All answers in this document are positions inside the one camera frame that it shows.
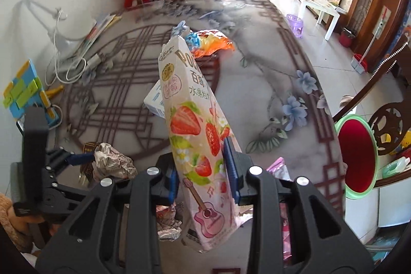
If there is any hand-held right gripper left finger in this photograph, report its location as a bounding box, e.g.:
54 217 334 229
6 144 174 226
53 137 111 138
35 152 180 274

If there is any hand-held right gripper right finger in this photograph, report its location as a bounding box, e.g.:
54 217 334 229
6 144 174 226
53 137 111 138
223 137 375 274

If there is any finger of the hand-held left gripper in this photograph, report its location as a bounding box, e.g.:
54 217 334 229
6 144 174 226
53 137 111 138
46 148 96 177
48 178 94 203

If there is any dark brown small box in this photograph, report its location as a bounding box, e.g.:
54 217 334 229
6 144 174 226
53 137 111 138
79 142 101 187

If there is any foil wrapper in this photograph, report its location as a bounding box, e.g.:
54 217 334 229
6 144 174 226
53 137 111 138
92 142 138 182

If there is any printed wrapper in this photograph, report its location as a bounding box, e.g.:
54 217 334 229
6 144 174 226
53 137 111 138
156 203 183 241

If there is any pink snack packet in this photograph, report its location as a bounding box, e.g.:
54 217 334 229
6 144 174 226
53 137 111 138
266 157 293 265

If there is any pink strawberry print carton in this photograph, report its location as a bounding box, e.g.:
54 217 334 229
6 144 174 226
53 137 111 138
159 36 242 253

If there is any blue white carton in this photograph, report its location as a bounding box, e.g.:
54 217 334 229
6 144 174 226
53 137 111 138
143 81 168 119

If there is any orange snack bag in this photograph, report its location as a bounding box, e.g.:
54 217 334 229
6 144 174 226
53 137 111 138
184 29 236 60

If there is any red trash bin green rim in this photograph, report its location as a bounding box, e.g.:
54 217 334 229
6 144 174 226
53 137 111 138
334 115 380 200

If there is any person's left forearm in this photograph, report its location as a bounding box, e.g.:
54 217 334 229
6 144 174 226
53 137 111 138
0 192 44 256

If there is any colourful block phone stand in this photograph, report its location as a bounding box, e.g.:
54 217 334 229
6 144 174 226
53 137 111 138
3 60 62 131

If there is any white power adapter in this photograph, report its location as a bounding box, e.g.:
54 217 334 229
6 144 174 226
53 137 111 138
85 54 105 68

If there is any stack of books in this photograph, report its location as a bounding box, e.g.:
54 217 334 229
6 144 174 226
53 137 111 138
72 14 122 60

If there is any white desk lamp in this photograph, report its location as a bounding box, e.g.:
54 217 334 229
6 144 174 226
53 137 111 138
24 0 81 56

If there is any purple plastic stool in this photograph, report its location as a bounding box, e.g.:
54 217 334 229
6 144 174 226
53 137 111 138
286 14 305 39

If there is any red dustpan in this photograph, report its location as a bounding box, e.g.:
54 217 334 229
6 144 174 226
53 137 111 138
350 54 369 73

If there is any carved round-back wooden chair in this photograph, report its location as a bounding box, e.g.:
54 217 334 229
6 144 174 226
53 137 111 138
332 36 411 156

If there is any white plastic bottle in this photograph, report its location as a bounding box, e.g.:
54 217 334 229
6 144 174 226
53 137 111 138
382 157 411 179

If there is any small red waste bin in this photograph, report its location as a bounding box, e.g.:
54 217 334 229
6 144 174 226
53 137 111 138
340 27 357 48

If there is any white side table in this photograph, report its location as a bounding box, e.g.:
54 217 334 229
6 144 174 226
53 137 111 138
294 0 349 41

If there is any white cable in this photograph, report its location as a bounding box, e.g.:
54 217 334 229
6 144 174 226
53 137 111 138
45 13 89 87

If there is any white broom handle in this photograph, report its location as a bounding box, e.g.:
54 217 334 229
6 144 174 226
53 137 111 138
360 17 386 64

